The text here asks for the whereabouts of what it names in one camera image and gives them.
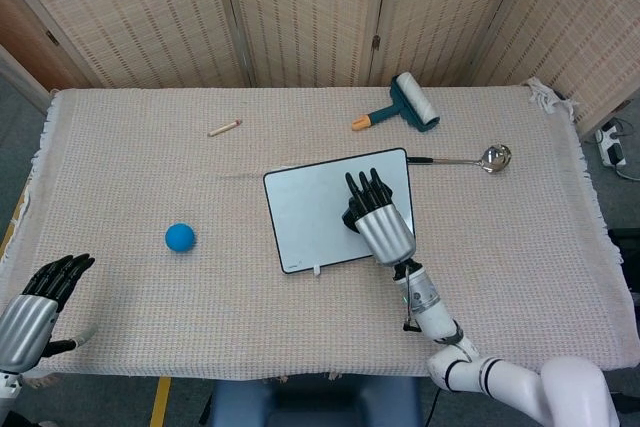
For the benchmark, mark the blue ball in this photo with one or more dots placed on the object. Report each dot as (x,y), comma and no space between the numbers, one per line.
(180,237)

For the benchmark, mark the brass screen hinge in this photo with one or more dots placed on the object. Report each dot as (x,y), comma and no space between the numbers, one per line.
(376,42)
(52,37)

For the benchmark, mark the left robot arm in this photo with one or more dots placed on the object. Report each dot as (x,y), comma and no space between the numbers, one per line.
(7,384)

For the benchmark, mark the white power strip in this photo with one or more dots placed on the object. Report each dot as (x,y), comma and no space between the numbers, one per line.
(607,139)

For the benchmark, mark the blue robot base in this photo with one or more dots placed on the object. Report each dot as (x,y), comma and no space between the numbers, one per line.
(310,404)

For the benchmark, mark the wooden crayon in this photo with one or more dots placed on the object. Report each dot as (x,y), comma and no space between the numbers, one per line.
(225,127)

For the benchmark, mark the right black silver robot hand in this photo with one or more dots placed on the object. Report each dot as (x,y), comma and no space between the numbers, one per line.
(387,232)

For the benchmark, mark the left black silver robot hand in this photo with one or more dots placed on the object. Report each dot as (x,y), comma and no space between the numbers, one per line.
(25,332)

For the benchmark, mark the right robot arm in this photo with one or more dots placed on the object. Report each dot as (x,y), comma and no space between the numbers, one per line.
(427,299)

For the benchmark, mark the teal lint roller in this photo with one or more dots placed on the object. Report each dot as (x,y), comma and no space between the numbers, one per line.
(417,99)

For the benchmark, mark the white tablet board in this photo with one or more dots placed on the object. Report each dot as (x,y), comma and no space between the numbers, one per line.
(310,217)

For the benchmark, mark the woven folding screen panel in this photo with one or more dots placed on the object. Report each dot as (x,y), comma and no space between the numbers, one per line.
(575,22)
(125,12)
(440,12)
(310,12)

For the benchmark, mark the beige woven tablecloth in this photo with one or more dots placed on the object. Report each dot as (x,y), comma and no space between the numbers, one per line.
(150,172)

